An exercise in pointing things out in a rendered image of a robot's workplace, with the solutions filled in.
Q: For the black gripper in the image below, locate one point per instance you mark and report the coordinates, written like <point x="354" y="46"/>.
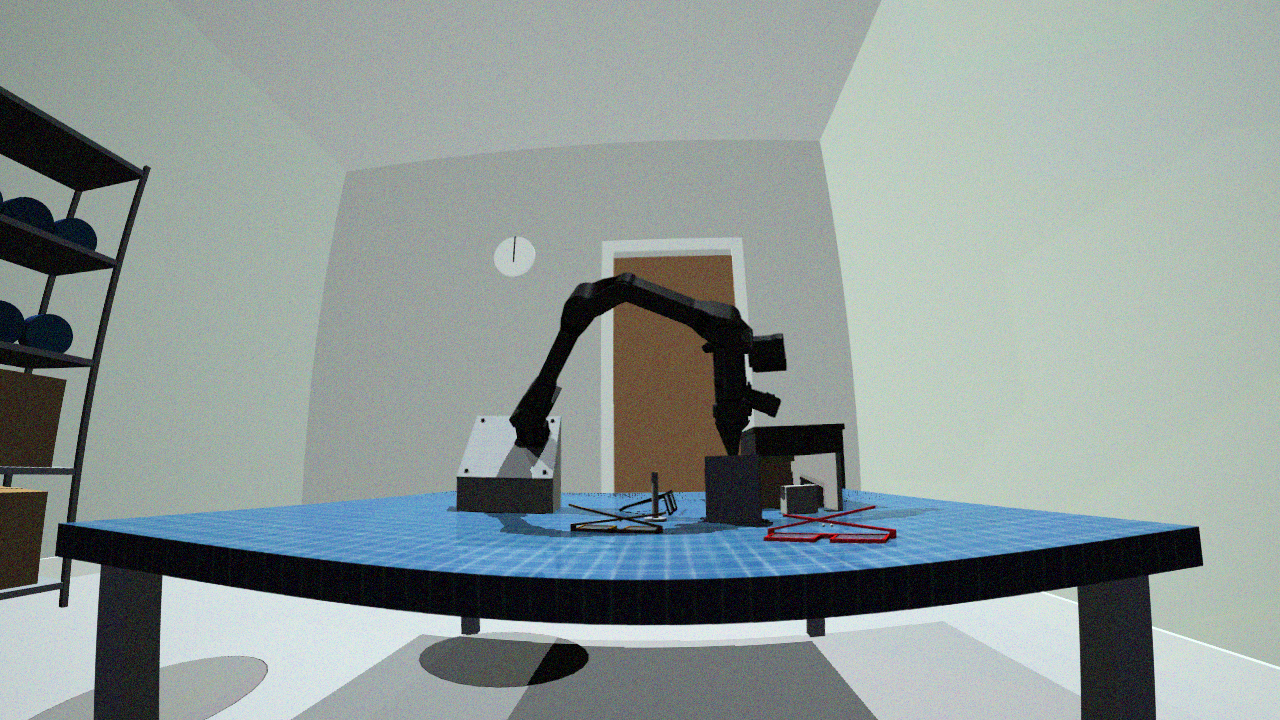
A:
<point x="730" y="409"/>

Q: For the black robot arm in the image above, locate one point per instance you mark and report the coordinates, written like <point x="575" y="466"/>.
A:
<point x="728" y="337"/>

